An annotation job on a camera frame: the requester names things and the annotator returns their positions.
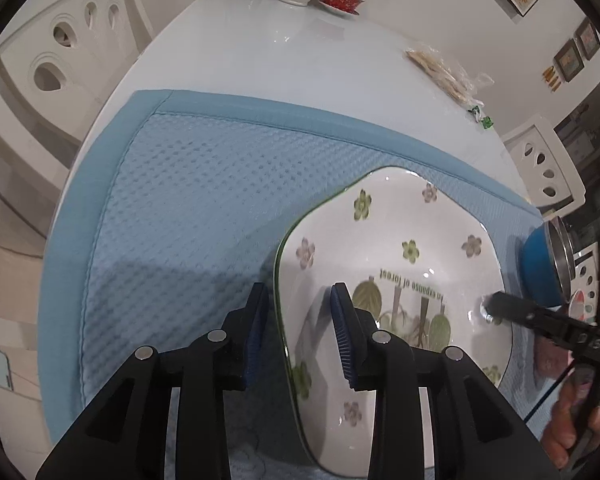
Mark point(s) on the white chair far left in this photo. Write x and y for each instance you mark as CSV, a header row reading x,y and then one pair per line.
x,y
59,62

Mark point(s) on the pink cartoon melamine bowl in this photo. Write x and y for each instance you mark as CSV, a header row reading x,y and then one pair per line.
x,y
582,307

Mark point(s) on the orange hanging wall ornament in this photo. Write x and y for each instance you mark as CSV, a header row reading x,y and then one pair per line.
x,y
552,78

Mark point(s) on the lower small framed picture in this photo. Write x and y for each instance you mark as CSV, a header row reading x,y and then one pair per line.
x,y
569,61

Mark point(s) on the white chair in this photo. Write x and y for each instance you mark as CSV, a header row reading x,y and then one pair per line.
x,y
59,62
586,261
549,174

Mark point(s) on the green wrapped candy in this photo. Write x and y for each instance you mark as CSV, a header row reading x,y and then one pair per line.
x,y
481,117

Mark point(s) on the small green-rimmed forest plate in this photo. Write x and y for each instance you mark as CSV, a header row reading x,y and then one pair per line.
x,y
413,258

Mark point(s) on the blue steel bowl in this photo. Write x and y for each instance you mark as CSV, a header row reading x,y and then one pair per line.
x,y
546,264

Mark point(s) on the blue waffle table mat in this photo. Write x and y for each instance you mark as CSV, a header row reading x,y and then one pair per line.
x,y
177,209

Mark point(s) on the small framed picture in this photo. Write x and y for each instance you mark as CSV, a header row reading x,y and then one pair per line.
x,y
588,39
569,61

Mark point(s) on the plastic snack bag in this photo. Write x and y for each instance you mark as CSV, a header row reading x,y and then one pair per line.
x,y
450,76

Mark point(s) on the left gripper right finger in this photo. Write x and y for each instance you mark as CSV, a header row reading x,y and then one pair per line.
x,y
476,434

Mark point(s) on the white chair far right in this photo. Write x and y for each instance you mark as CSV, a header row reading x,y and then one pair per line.
x,y
549,174

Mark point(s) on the person right hand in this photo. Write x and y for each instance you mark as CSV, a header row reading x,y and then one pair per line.
x,y
560,433

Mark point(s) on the upper small framed picture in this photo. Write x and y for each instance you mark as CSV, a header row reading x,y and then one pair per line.
x,y
588,39

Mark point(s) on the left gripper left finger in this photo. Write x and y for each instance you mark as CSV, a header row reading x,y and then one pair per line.
x,y
121,433

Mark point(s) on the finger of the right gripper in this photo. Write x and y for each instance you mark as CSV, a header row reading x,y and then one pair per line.
x,y
528,314

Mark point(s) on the white chair near right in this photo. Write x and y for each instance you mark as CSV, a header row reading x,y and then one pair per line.
x,y
586,261

